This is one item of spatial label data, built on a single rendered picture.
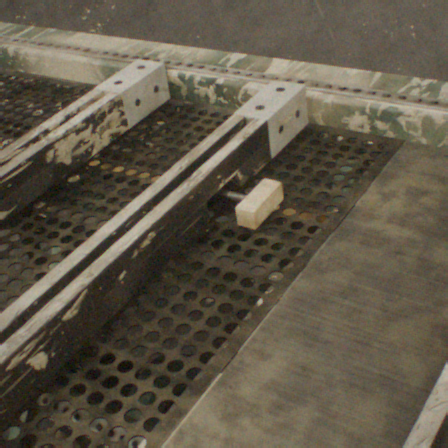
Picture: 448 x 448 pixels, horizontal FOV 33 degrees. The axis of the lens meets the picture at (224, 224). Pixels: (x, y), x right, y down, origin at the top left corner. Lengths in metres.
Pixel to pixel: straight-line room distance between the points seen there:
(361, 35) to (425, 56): 0.20
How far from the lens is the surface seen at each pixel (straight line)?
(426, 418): 0.69
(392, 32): 2.22
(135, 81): 1.32
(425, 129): 1.18
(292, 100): 1.19
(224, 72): 1.35
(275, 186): 1.04
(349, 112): 1.22
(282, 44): 2.35
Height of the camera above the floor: 2.01
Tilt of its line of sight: 60 degrees down
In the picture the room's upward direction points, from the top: 81 degrees counter-clockwise
